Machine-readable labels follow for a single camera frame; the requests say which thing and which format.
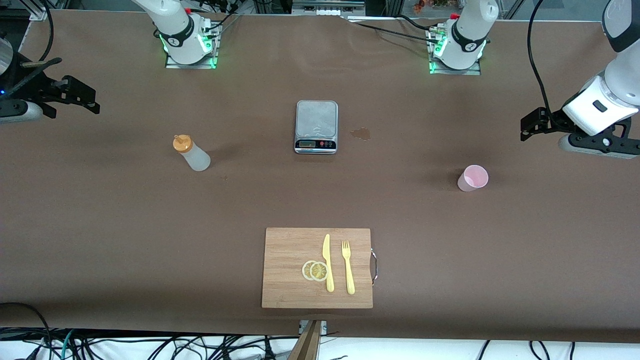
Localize pink plastic cup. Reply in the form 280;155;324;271
457;164;489;193

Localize translucent sauce bottle orange cap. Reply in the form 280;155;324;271
172;134;212;173

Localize brown table cover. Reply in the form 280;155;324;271
0;9;640;344

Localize orange artificial flowers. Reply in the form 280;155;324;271
412;0;453;15

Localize silver digital kitchen scale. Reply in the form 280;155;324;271
294;100;339;155

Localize yellow plastic fork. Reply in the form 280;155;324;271
341;240;356;295

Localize white power strip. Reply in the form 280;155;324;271
291;0;367;17

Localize yellow plastic knife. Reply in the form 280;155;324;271
322;233;335;293

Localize bamboo cutting board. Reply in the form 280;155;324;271
261;227;379;310

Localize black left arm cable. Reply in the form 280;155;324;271
527;0;556;121

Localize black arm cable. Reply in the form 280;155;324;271
527;0;556;121
36;0;55;63

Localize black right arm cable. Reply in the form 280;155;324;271
36;0;55;63

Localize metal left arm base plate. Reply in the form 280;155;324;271
429;30;482;76

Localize aluminium frame profile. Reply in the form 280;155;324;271
27;0;51;22

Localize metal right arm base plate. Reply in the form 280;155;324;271
165;22;219;70

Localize black power cable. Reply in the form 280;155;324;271
356;21;443;46
397;14;441;32

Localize black looped cable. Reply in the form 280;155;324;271
0;302;53;351

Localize teal cable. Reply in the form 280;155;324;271
60;329;76;360

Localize wooden post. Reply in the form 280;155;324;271
287;320;323;360

